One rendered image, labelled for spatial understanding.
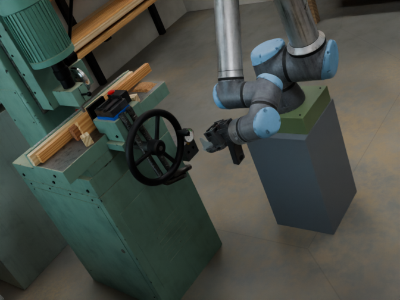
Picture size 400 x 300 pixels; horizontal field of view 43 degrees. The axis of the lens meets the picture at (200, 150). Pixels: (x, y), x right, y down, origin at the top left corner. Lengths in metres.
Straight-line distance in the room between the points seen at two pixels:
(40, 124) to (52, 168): 0.33
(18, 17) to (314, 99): 1.19
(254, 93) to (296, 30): 0.36
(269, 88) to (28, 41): 0.87
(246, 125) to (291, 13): 0.48
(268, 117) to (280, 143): 0.58
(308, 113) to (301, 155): 0.18
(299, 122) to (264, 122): 0.52
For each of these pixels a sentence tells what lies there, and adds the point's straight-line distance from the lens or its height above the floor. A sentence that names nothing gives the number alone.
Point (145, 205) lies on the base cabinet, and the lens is 2.16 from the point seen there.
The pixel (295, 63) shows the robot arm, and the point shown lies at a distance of 2.03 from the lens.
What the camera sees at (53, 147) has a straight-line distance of 2.04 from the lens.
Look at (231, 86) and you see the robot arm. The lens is 1.73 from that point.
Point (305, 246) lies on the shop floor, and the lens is 2.45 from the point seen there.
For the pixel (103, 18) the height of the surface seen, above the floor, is 0.63.
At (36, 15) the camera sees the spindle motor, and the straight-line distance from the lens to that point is 1.92.
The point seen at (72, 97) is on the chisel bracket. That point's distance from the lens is 2.04.
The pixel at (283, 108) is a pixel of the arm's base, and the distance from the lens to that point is 2.15.
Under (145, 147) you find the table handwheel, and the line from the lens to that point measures 1.93.
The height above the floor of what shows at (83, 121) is 0.96.
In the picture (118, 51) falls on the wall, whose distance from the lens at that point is 5.27.
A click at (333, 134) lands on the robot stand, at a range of 2.34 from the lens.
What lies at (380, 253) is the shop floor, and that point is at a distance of 2.34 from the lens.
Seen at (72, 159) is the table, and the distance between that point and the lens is 1.93.
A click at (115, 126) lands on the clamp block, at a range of 1.89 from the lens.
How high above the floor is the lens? 1.73
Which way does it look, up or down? 31 degrees down
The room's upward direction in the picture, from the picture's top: 24 degrees counter-clockwise
